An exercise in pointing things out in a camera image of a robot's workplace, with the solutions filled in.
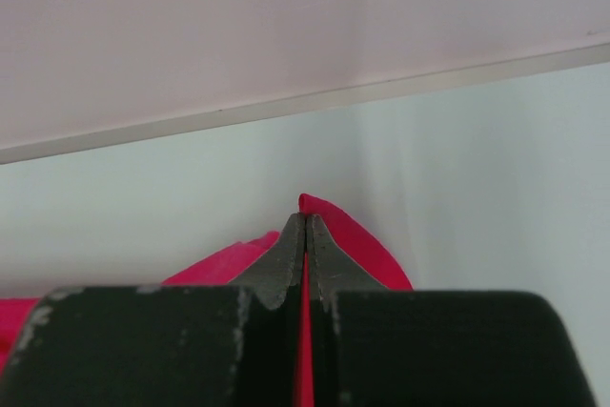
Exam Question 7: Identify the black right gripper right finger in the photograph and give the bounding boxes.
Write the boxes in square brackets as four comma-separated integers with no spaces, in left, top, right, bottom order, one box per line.
[306,216,596,406]

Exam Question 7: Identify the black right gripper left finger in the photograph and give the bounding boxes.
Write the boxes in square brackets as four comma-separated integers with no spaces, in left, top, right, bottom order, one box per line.
[1,214,305,406]

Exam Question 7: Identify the pink t shirt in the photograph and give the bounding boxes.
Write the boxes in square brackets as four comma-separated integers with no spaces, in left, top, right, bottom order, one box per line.
[1,194,411,406]

